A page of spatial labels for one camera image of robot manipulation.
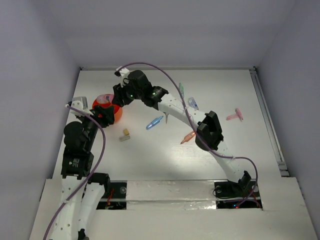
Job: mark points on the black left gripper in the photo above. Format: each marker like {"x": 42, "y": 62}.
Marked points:
{"x": 106, "y": 117}

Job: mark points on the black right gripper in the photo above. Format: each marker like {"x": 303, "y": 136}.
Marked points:
{"x": 119, "y": 96}

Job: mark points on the pink cap crayon bottle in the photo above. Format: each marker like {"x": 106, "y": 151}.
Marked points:
{"x": 104, "y": 99}

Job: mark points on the clear glue bottle blue cap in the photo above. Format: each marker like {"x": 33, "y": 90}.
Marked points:
{"x": 192, "y": 103}

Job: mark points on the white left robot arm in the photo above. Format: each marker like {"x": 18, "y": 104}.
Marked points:
{"x": 81, "y": 186}

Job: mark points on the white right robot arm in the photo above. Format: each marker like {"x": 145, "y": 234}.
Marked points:
{"x": 208, "y": 131}

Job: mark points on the orange round desk organizer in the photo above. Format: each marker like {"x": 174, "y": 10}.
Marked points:
{"x": 117, "y": 110}

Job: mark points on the tan eraser block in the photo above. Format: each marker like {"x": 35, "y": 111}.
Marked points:
{"x": 126, "y": 132}

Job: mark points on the grey white eraser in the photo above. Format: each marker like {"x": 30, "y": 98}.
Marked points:
{"x": 124, "y": 138}

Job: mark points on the blue highlighter pen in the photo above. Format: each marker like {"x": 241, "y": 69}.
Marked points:
{"x": 154, "y": 122}

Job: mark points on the green highlighter pen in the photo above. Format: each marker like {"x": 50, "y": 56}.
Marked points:
{"x": 181, "y": 90}

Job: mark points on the orange highlighter pen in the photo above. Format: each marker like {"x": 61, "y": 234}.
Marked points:
{"x": 188, "y": 137}

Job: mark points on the pink highlighter pen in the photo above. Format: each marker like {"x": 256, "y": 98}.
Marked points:
{"x": 236, "y": 115}

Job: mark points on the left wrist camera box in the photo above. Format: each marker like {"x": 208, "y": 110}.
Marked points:
{"x": 78, "y": 106}

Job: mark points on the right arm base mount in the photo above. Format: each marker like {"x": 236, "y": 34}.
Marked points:
{"x": 228, "y": 198}

